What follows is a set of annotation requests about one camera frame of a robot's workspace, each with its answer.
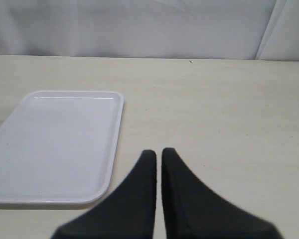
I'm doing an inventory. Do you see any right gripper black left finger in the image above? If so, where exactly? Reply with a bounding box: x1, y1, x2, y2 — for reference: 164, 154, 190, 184
52, 150, 156, 239

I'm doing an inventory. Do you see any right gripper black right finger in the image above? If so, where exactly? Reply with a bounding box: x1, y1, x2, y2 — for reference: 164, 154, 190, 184
161, 148, 282, 239

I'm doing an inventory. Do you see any white plastic tray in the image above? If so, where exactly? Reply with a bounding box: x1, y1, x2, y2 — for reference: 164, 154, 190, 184
0, 91, 124, 205

